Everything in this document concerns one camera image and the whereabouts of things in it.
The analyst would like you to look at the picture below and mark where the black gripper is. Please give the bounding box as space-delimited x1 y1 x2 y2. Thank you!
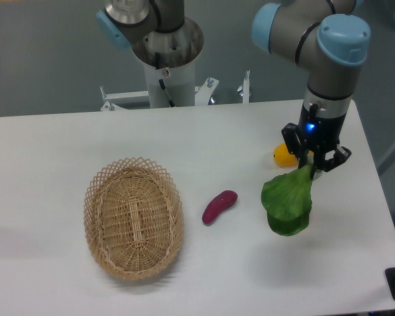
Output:
281 104 352 180

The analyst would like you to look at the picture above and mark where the green leafy vegetable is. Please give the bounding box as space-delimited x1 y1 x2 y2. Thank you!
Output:
261 165 312 236

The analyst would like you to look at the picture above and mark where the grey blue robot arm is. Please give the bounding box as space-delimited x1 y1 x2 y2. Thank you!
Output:
96 1 371 174

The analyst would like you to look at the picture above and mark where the yellow lemon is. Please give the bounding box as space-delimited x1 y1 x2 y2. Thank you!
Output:
273 143 300 168

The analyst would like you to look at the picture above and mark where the woven wicker basket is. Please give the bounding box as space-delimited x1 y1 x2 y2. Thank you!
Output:
84 157 184 281

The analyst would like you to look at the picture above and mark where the white metal frame bracket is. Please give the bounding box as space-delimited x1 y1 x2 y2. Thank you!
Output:
100 70 251 111

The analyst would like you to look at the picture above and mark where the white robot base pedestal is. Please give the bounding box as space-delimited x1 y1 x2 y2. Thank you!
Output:
132 17 204 109

